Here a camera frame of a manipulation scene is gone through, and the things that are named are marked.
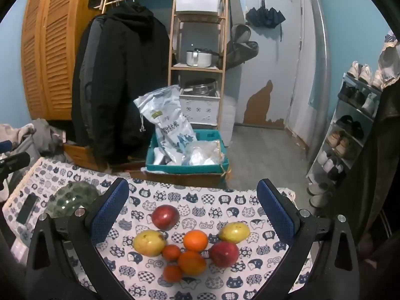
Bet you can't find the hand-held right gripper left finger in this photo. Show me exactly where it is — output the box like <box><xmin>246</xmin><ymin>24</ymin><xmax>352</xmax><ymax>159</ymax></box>
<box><xmin>26</xmin><ymin>177</ymin><xmax>135</xmax><ymax>300</ymax></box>

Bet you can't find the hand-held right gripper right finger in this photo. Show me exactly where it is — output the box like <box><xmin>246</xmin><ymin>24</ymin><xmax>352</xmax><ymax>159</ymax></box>
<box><xmin>250</xmin><ymin>178</ymin><xmax>360</xmax><ymax>300</ymax></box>

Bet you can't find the green patterned plate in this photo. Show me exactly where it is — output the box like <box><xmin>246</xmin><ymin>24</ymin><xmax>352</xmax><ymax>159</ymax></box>
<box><xmin>46</xmin><ymin>180</ymin><xmax>100</xmax><ymax>218</ymax></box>

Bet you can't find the green mango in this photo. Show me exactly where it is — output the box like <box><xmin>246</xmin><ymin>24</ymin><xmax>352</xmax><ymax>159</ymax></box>
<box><xmin>218</xmin><ymin>222</ymin><xmax>251</xmax><ymax>243</ymax></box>

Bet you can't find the yellow mango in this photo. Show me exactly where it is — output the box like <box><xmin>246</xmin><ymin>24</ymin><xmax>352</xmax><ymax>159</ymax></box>
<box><xmin>133</xmin><ymin>229</ymin><xmax>167</xmax><ymax>257</ymax></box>

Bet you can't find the red apple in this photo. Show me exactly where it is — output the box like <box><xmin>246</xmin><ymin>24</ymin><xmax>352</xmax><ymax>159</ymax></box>
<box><xmin>151</xmin><ymin>204</ymin><xmax>180</xmax><ymax>230</ymax></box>
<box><xmin>208</xmin><ymin>240</ymin><xmax>240</xmax><ymax>268</ymax></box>

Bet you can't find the small tangerine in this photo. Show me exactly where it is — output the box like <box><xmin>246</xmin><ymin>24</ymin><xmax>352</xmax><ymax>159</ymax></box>
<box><xmin>163</xmin><ymin>265</ymin><xmax>183</xmax><ymax>283</ymax></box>
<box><xmin>162</xmin><ymin>244</ymin><xmax>182</xmax><ymax>261</ymax></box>

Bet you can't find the orange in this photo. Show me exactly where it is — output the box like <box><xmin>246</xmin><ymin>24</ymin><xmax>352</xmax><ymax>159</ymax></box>
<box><xmin>177</xmin><ymin>250</ymin><xmax>207</xmax><ymax>276</ymax></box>
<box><xmin>183</xmin><ymin>229</ymin><xmax>209</xmax><ymax>252</ymax></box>

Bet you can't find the dark grey tote bag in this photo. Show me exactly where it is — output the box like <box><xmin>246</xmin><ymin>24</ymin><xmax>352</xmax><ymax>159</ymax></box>
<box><xmin>6</xmin><ymin>134</ymin><xmax>43</xmax><ymax>182</ymax></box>

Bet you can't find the grey garment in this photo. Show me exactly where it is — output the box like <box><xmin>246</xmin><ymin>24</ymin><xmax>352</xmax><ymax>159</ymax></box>
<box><xmin>31</xmin><ymin>118</ymin><xmax>68</xmax><ymax>155</ymax></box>

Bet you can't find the black phone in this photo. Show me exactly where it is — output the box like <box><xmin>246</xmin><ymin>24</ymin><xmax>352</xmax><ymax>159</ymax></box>
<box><xmin>16</xmin><ymin>193</ymin><xmax>39</xmax><ymax>224</ymax></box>

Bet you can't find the cat print tablecloth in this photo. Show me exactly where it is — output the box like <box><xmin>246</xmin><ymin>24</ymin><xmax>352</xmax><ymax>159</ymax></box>
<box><xmin>1</xmin><ymin>158</ymin><xmax>316</xmax><ymax>300</ymax></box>

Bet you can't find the wooden drawer box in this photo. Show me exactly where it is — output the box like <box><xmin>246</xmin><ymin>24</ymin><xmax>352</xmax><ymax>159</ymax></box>
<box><xmin>62</xmin><ymin>144</ymin><xmax>107</xmax><ymax>172</ymax></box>

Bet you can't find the teal and brown cardboard box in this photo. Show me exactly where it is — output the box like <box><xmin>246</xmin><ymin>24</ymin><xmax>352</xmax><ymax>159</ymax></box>
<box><xmin>128</xmin><ymin>129</ymin><xmax>232</xmax><ymax>190</ymax></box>

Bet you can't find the dark grey jacket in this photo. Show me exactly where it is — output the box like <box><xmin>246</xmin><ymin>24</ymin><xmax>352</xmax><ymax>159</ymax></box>
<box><xmin>71</xmin><ymin>15</ymin><xmax>104</xmax><ymax>146</ymax></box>

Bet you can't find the clear plastic bag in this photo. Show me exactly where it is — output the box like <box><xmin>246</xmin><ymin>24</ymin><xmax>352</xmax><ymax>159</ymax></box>
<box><xmin>183</xmin><ymin>140</ymin><xmax>226</xmax><ymax>166</ymax></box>

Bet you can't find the shoe rack with shoes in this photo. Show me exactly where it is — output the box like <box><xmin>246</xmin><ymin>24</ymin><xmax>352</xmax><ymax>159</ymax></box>
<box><xmin>308</xmin><ymin>61</ymin><xmax>386</xmax><ymax>208</ymax></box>

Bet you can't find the wooden louvered door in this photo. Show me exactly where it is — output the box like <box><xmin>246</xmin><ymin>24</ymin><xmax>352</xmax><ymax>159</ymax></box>
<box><xmin>20</xmin><ymin>0</ymin><xmax>94</xmax><ymax>121</ymax></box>

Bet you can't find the white blue rice bag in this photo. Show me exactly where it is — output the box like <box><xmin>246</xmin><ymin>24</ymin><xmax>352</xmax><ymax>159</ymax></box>
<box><xmin>134</xmin><ymin>85</ymin><xmax>197</xmax><ymax>166</ymax></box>

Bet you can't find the white shoe rack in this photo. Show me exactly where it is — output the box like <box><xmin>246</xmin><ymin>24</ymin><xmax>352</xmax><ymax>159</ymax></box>
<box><xmin>306</xmin><ymin>72</ymin><xmax>385</xmax><ymax>194</ymax></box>

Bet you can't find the white patterned basket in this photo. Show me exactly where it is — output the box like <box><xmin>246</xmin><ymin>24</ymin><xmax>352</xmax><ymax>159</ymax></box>
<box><xmin>179</xmin><ymin>94</ymin><xmax>219</xmax><ymax>126</ymax></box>

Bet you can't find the black hooded coat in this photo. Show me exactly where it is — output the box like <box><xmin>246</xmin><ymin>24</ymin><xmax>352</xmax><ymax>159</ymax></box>
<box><xmin>94</xmin><ymin>2</ymin><xmax>171</xmax><ymax>166</ymax></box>

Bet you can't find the pale blue door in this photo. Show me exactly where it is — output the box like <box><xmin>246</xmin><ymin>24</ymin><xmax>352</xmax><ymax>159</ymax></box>
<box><xmin>242</xmin><ymin>0</ymin><xmax>310</xmax><ymax>132</ymax></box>

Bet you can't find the steel pot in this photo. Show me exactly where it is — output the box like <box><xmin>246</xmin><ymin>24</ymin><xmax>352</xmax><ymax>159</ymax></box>
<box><xmin>184</xmin><ymin>79</ymin><xmax>218</xmax><ymax>96</ymax></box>

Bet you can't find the wooden shelf rack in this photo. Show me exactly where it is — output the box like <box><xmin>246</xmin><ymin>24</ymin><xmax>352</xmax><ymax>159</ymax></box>
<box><xmin>167</xmin><ymin>0</ymin><xmax>229</xmax><ymax>132</ymax></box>

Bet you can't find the grey metal pipe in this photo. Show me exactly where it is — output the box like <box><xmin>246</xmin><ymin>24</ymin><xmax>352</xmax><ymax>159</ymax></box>
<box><xmin>306</xmin><ymin>0</ymin><xmax>332</xmax><ymax>163</ymax></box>

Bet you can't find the grey green hanging bag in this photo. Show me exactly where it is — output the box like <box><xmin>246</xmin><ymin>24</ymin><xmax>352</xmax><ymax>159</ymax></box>
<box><xmin>225</xmin><ymin>23</ymin><xmax>260</xmax><ymax>69</ymax></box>

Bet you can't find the white cooking pot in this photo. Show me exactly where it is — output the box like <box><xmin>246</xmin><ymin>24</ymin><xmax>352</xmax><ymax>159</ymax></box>
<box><xmin>186</xmin><ymin>49</ymin><xmax>224</xmax><ymax>68</ymax></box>

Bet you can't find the pale floral cloth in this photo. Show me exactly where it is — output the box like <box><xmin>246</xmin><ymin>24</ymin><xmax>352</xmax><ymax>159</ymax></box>
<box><xmin>372</xmin><ymin>31</ymin><xmax>400</xmax><ymax>90</ymax></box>

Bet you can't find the navy umbrella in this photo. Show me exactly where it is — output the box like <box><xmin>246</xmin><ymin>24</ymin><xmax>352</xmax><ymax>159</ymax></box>
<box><xmin>245</xmin><ymin>0</ymin><xmax>286</xmax><ymax>29</ymax></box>

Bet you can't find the white storage bin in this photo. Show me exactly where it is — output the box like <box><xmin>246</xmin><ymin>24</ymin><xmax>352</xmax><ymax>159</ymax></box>
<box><xmin>174</xmin><ymin>0</ymin><xmax>221</xmax><ymax>16</ymax></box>

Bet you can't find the wooden clothes rail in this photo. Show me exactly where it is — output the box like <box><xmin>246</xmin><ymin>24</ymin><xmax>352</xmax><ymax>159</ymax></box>
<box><xmin>101</xmin><ymin>0</ymin><xmax>176</xmax><ymax>8</ymax></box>

